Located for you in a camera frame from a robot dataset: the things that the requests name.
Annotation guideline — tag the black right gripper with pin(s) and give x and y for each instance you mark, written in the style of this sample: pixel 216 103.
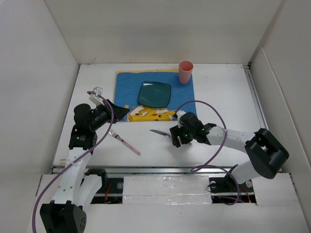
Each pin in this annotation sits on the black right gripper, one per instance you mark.
pixel 175 132

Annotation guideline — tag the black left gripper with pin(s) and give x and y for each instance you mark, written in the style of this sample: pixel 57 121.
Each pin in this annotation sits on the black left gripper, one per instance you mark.
pixel 119 112

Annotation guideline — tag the fork with pink handle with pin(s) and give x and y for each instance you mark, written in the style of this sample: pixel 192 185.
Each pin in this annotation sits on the fork with pink handle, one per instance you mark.
pixel 116 136

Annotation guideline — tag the knife with pink handle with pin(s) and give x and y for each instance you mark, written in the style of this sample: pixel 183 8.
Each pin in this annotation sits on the knife with pink handle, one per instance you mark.
pixel 168 135

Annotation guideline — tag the blue Pikachu cloth placemat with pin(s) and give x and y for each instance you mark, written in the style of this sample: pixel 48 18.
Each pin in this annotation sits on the blue Pikachu cloth placemat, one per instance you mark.
pixel 127 87

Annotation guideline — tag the dark teal square plate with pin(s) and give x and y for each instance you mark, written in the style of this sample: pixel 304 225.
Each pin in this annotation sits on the dark teal square plate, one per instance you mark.
pixel 154 94

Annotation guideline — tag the pink plastic cup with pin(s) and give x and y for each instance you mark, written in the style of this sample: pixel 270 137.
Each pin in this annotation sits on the pink plastic cup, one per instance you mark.
pixel 185 71

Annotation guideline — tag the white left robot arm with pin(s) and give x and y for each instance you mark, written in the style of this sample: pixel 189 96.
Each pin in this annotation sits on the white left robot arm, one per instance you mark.
pixel 66 212

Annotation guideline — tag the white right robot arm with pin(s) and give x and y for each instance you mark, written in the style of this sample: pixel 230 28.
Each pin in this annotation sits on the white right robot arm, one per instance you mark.
pixel 266 154

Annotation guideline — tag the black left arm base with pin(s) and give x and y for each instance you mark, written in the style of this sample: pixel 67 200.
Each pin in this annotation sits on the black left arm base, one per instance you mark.
pixel 115 184

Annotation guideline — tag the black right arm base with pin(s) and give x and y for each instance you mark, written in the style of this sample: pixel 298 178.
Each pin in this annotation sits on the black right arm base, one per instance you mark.
pixel 221 185

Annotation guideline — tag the white foam front panel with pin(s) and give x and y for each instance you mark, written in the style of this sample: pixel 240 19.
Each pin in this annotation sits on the white foam front panel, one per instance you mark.
pixel 277 210

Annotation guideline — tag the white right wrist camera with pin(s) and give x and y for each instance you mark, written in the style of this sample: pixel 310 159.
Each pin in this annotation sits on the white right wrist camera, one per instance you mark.
pixel 179 114

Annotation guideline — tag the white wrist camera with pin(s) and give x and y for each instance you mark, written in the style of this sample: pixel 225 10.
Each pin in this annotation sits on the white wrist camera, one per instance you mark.
pixel 179 114
pixel 94 96

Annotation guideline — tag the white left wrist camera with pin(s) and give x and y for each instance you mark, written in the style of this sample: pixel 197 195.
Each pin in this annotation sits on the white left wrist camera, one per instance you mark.
pixel 94 96

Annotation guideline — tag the aluminium table edge rail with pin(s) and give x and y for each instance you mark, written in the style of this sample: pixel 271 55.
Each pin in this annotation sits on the aluminium table edge rail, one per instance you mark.
pixel 144 170

